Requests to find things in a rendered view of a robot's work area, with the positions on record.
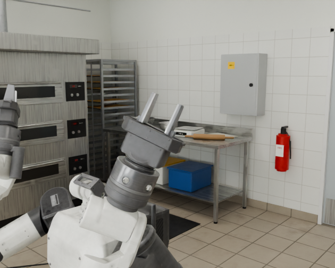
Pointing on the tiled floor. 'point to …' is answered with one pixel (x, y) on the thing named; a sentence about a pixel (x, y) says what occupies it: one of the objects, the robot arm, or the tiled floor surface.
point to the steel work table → (206, 195)
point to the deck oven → (41, 114)
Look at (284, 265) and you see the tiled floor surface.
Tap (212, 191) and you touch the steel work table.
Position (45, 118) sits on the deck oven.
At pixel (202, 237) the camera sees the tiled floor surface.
